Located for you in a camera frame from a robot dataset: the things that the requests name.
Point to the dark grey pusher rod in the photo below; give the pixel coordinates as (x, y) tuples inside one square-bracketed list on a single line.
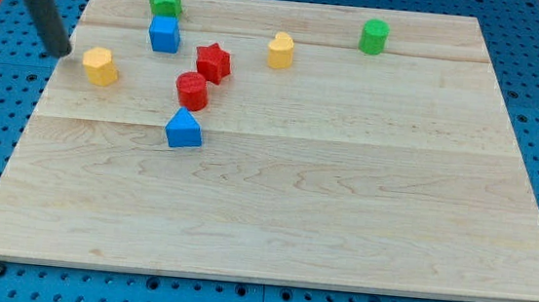
[(49, 26)]

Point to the yellow hexagon block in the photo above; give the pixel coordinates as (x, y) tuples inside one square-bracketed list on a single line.
[(100, 67)]

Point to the blue triangle block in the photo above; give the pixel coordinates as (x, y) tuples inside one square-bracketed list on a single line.
[(183, 130)]

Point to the blue cube block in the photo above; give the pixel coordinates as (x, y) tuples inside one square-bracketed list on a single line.
[(164, 35)]

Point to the green star block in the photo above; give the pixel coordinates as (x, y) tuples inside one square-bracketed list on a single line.
[(165, 8)]

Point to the red cylinder block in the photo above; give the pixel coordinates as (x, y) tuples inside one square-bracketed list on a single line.
[(192, 91)]

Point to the red star block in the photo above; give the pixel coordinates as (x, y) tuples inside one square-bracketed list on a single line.
[(213, 63)]

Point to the wooden board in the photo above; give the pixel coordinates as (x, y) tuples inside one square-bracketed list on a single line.
[(394, 174)]

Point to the yellow heart block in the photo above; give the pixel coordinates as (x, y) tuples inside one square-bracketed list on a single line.
[(281, 48)]

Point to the green cylinder block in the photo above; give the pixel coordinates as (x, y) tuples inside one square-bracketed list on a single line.
[(374, 36)]

